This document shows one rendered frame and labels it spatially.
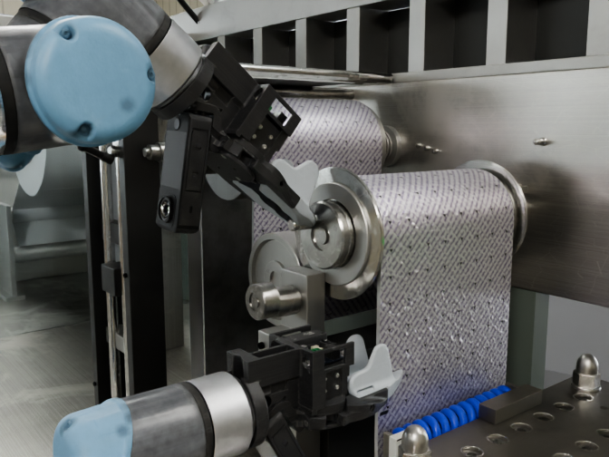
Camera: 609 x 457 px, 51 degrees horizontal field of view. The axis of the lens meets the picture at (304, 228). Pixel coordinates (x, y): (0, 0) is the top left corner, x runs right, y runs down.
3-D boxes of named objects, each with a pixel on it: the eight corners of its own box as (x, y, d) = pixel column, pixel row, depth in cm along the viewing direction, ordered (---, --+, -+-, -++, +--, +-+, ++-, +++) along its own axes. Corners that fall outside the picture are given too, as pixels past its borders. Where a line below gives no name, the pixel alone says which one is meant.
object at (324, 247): (324, 284, 70) (291, 237, 74) (339, 281, 71) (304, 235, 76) (352, 234, 66) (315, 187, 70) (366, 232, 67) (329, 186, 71)
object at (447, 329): (374, 442, 71) (377, 279, 68) (501, 389, 85) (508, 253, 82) (377, 444, 71) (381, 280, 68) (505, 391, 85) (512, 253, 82)
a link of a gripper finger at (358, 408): (398, 393, 65) (330, 415, 60) (397, 406, 65) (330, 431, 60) (366, 378, 69) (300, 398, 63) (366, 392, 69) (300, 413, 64)
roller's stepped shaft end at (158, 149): (140, 164, 84) (139, 140, 84) (180, 162, 88) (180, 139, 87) (149, 165, 82) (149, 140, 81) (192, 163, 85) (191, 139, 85)
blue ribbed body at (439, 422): (383, 454, 71) (384, 424, 71) (500, 403, 84) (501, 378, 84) (407, 467, 68) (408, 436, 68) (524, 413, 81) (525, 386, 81)
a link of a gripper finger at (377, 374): (421, 337, 68) (356, 356, 63) (420, 391, 69) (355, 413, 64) (401, 330, 71) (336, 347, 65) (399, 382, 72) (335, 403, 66)
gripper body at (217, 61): (308, 123, 65) (227, 36, 58) (264, 192, 62) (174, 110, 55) (265, 123, 70) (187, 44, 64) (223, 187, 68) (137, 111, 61)
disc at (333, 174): (295, 288, 78) (292, 166, 76) (299, 288, 78) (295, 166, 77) (381, 310, 66) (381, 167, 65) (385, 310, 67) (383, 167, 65)
